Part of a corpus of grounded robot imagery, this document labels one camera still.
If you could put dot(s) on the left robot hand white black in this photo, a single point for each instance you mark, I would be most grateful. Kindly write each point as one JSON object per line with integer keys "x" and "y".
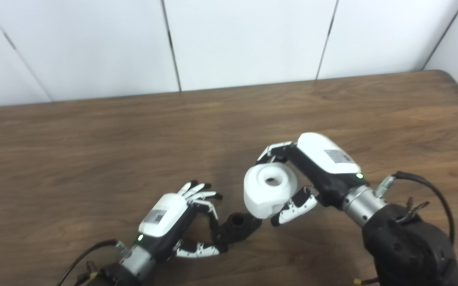
{"x": 165, "y": 216}

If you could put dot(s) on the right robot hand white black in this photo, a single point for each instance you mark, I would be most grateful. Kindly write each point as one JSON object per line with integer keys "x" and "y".
{"x": 326, "y": 167}

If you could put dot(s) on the round white faceted piece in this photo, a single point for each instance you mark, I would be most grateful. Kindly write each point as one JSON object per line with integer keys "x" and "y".
{"x": 268, "y": 190}

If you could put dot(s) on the black flanged holder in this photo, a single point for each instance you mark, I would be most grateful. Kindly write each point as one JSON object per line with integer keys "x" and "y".
{"x": 239, "y": 228}

